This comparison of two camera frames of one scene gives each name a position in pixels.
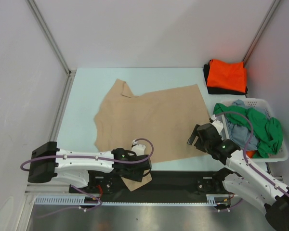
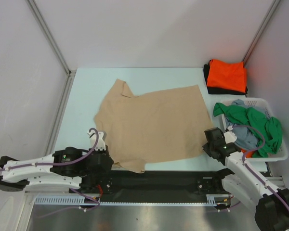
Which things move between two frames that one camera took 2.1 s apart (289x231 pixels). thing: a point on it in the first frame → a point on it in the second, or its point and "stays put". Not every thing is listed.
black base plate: x=210 y=183 stays put
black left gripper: x=137 y=176 → x=102 y=151
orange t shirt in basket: x=250 y=153 stays put
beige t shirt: x=160 y=123 stays put
